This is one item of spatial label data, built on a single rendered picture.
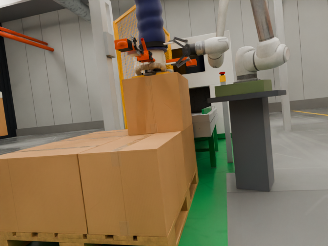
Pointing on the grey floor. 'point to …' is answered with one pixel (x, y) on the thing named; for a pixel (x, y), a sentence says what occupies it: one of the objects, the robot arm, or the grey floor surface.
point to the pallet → (88, 239)
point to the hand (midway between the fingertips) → (166, 53)
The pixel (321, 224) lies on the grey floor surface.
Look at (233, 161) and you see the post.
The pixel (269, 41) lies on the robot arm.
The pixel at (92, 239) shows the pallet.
